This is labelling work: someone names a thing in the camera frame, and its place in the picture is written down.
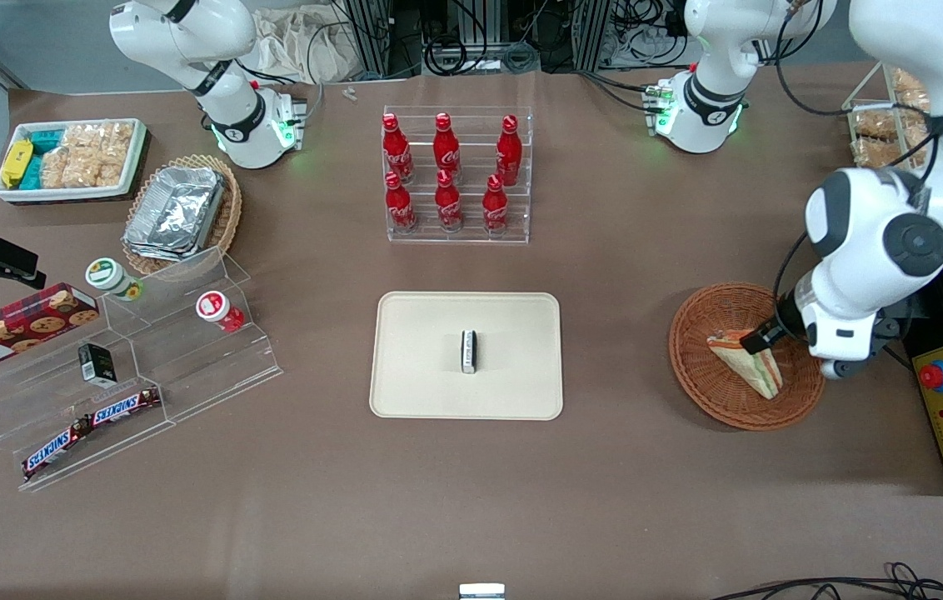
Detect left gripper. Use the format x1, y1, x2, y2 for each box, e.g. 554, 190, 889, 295
741, 283, 814, 356

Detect triangle sandwich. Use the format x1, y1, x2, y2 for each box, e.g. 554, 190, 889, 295
706, 329, 784, 400

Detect round brown wicker basket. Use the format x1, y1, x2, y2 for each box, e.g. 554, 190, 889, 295
668, 282, 826, 433

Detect beige plastic tray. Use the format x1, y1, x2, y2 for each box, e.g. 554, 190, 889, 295
368, 290, 565, 422

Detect oval brown wicker basket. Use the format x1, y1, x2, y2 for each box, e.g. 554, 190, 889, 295
121, 153, 243, 278

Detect bagged brown snacks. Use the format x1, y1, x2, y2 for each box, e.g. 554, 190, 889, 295
849, 67, 932, 170

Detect red cola bottle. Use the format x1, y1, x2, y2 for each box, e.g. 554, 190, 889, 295
433, 169, 465, 233
481, 173, 511, 237
384, 171, 420, 235
495, 114, 524, 188
432, 112, 462, 178
382, 112, 415, 185

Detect clear acrylic bottle rack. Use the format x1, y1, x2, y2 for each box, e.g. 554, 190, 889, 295
382, 105, 534, 246

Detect red lid yoghurt cup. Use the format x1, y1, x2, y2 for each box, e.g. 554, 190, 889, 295
195, 290, 247, 334

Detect beige cloth bag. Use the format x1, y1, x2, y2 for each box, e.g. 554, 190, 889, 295
253, 7, 360, 85

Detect clear acrylic stepped shelf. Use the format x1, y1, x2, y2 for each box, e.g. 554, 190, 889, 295
0, 245, 284, 493

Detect stacked aluminium foil trays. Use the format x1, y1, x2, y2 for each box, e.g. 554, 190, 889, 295
122, 165, 227, 263

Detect brown snickers bar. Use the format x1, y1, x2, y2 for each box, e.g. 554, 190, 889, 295
90, 387, 163, 427
21, 420, 95, 483

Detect green lid yoghurt cup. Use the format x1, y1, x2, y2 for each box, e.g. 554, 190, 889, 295
85, 257, 145, 303

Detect small black carton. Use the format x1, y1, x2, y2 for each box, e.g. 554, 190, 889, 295
77, 342, 117, 388

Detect clear rice cracker bags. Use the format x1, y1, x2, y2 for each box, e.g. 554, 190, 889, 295
39, 122, 136, 190

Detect white rectangular snack bin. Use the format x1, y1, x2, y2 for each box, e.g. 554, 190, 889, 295
0, 117, 148, 205

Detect teal snack package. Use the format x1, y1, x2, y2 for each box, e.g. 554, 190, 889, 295
21, 128, 66, 192

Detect red tartan cookie box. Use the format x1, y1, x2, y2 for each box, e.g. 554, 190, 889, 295
0, 282, 101, 375

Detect yellow snack package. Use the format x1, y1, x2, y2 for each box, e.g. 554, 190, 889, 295
0, 139, 34, 190

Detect white wire rack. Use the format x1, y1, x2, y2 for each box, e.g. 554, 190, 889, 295
841, 61, 943, 178

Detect black floor cable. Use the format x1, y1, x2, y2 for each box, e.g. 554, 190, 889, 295
711, 562, 943, 600

